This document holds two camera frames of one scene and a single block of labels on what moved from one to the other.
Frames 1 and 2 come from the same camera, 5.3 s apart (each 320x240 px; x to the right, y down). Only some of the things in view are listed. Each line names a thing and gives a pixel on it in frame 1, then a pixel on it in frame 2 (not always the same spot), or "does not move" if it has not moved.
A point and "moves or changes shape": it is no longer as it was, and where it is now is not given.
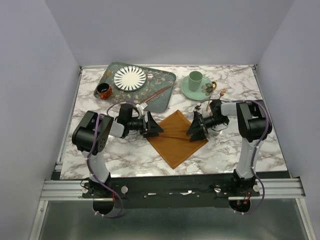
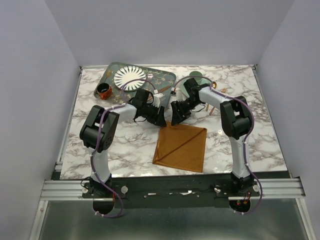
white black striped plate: (129, 78) does not move
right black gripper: (195, 127) to (177, 117)
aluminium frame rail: (72, 190) does not move
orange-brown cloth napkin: (174, 144) moves or changes shape
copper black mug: (104, 90) does not move
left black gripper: (152, 126) to (159, 119)
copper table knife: (156, 93) does not move
